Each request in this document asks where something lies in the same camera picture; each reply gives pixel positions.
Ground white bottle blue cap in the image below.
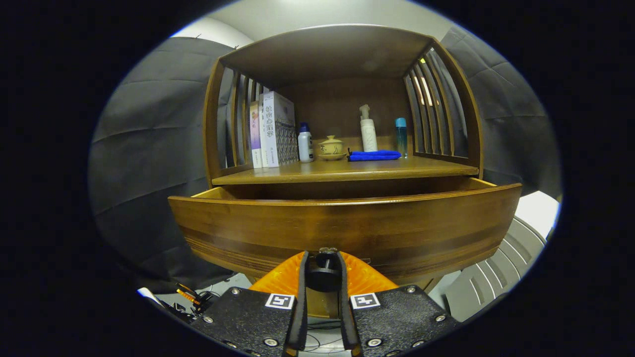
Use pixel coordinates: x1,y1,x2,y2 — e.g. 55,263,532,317
298,122,315,163

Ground white plastic object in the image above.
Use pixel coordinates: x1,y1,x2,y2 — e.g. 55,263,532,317
138,287,164,305

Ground white pump bottle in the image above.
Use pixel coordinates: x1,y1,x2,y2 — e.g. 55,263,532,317
359,104,378,152

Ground black floor cables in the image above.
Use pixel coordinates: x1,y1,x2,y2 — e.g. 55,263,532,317
303,320,348,353

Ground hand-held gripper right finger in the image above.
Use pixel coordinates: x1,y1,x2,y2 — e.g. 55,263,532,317
337,250,462,357

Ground black drawer knob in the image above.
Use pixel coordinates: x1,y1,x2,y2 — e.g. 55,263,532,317
305,250,343,293

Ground black backdrop cloth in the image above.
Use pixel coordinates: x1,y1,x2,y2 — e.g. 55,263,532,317
88,25,564,293

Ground yellow lidded teacup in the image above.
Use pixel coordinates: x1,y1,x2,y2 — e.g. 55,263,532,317
317,135,347,161

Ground orange black tool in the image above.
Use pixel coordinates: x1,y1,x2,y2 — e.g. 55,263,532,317
174,283,214,315

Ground wooden countertop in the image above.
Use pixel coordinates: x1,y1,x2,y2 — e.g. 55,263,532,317
212,154,479,186

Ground wooden drawer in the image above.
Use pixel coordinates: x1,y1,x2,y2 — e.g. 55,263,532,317
168,177,522,288

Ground thin purple book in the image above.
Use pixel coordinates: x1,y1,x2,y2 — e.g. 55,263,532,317
249,101,263,169

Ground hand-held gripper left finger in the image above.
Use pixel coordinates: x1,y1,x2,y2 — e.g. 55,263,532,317
191,250,309,357

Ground clear blue bottle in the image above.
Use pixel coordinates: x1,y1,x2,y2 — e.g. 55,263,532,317
395,118,408,158

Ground thick white patterned book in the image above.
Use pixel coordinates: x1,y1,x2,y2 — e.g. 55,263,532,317
259,91,298,168

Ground wooden cabinet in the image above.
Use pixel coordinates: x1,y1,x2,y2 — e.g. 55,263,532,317
202,24,484,318

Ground blue folded cloth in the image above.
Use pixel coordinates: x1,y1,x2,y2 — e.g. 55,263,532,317
347,150,402,162

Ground grey white drawer unit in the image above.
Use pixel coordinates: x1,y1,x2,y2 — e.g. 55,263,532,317
429,191,559,323

